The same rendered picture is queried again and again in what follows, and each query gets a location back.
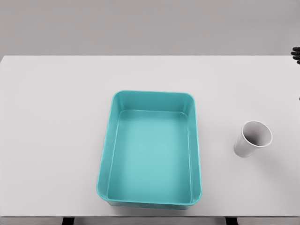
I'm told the teal rectangular plastic basket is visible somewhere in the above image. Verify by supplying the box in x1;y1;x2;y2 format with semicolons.
96;90;203;208

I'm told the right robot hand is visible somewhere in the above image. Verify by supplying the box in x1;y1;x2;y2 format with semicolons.
291;46;300;65

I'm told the white paper cup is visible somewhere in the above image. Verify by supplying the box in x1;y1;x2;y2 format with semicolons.
233;120;273;158

